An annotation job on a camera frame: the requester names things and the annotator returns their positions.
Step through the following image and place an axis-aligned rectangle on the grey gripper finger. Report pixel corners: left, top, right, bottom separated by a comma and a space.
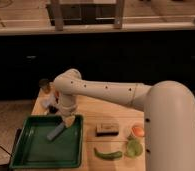
47, 122, 65, 141

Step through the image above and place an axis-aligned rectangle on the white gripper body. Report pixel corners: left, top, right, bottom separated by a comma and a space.
58, 101, 77, 127

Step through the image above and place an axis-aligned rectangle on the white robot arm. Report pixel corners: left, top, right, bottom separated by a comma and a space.
53, 69, 195, 171

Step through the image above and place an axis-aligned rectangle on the green plastic tray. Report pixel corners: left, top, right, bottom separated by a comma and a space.
10, 115, 83, 169

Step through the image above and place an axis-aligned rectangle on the brown black sponge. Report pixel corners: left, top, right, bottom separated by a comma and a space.
96, 123, 119, 136

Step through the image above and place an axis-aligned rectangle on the small white dark object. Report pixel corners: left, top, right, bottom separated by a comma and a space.
41, 97, 58, 114

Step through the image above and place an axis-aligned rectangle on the dark lidded jar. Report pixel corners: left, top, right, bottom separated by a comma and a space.
39, 79, 51, 94

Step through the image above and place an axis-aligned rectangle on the green pepper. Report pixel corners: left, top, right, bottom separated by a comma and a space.
94, 148, 123, 160

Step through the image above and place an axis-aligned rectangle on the orange fruit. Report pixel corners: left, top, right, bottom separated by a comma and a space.
131, 125, 145, 137

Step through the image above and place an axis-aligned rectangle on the green leafy vegetable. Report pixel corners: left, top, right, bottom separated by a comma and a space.
126, 136, 143, 158

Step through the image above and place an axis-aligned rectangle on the wooden chair frame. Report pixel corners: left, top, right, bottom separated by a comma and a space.
46, 0, 125, 32

